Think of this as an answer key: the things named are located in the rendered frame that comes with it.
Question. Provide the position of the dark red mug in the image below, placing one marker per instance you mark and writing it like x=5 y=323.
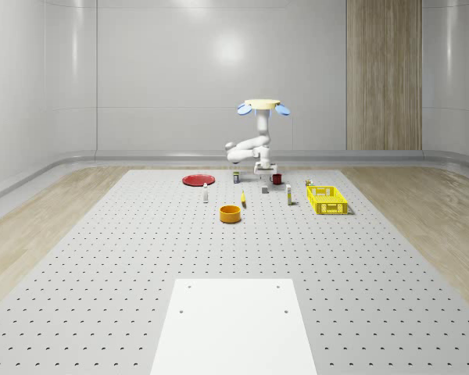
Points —
x=277 y=179

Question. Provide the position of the drone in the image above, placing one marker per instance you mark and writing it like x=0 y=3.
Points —
x=262 y=103

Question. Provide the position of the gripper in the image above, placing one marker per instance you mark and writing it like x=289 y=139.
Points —
x=266 y=168

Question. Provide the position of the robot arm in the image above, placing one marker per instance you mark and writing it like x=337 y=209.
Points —
x=258 y=123

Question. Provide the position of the yellow bowl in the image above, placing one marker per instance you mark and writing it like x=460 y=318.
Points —
x=230 y=215

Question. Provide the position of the yellow and white box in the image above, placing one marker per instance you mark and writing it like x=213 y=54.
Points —
x=288 y=195

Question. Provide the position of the small white bottle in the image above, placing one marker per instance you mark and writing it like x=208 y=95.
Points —
x=205 y=194

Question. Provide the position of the banana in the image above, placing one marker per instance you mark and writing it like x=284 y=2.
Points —
x=243 y=198

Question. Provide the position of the yellow basket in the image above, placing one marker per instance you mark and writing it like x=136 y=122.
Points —
x=327 y=200

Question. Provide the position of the white board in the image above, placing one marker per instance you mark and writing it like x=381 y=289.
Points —
x=234 y=328

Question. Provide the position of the flat-sided can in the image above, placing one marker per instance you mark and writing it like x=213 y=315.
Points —
x=236 y=177

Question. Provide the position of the red plate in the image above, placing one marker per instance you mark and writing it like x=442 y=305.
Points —
x=198 y=180

